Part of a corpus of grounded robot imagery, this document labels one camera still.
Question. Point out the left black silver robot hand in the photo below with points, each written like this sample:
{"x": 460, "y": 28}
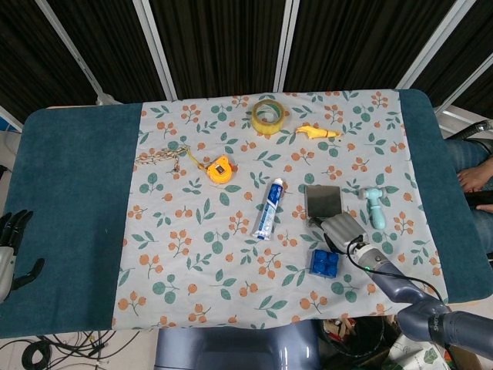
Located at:
{"x": 5, "y": 262}

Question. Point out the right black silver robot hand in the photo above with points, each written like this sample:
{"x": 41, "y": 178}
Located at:
{"x": 343, "y": 229}

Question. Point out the silver digital scale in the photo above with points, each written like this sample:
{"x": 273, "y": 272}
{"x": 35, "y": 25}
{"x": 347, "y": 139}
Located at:
{"x": 321, "y": 200}

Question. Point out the blue toy building block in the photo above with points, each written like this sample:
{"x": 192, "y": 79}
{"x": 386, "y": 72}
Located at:
{"x": 323, "y": 262}

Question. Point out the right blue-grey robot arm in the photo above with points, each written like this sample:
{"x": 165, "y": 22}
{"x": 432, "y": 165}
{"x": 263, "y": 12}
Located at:
{"x": 404, "y": 289}

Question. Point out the bystander's bare hand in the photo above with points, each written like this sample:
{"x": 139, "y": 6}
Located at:
{"x": 475, "y": 179}

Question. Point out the teal massage hammer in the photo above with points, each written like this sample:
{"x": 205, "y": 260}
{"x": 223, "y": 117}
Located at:
{"x": 375, "y": 212}

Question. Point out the blue white toothpaste tube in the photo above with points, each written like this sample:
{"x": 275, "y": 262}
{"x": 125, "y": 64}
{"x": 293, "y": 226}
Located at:
{"x": 267, "y": 212}

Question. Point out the yellow rubber chicken toy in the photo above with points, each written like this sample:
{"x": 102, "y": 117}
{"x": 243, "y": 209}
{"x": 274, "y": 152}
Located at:
{"x": 314, "y": 132}

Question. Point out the teal velvet table cover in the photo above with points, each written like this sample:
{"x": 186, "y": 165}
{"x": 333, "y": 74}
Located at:
{"x": 77, "y": 173}

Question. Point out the black bin with wood pieces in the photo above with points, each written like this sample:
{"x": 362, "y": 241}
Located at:
{"x": 362, "y": 343}

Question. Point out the floral leaf berry tablecloth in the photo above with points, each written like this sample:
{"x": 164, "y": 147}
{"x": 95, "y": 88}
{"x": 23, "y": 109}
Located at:
{"x": 215, "y": 270}

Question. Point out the orange tape measure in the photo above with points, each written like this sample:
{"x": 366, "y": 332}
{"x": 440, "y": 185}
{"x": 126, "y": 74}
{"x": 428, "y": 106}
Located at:
{"x": 221, "y": 169}

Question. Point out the yellow packing tape roll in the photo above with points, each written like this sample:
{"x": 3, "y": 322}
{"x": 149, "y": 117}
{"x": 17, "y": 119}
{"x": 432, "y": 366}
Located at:
{"x": 257, "y": 124}

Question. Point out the bystander's jeans leg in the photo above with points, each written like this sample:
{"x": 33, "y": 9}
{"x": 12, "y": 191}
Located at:
{"x": 462, "y": 152}

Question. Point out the leaf print paper bag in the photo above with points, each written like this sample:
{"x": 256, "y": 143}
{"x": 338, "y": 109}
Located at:
{"x": 412, "y": 354}

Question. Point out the blue-grey robot torso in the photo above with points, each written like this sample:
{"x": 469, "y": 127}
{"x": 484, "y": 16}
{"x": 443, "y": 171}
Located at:
{"x": 231, "y": 347}

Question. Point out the black curved chair armrest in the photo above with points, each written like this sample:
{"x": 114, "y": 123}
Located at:
{"x": 473, "y": 130}

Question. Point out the black pleated curtain panel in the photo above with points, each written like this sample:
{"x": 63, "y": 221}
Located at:
{"x": 31, "y": 58}
{"x": 108, "y": 42}
{"x": 462, "y": 42}
{"x": 219, "y": 42}
{"x": 354, "y": 38}

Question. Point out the white partition frame pole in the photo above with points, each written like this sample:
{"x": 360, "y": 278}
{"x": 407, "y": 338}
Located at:
{"x": 73, "y": 52}
{"x": 431, "y": 44}
{"x": 468, "y": 79}
{"x": 285, "y": 42}
{"x": 156, "y": 50}

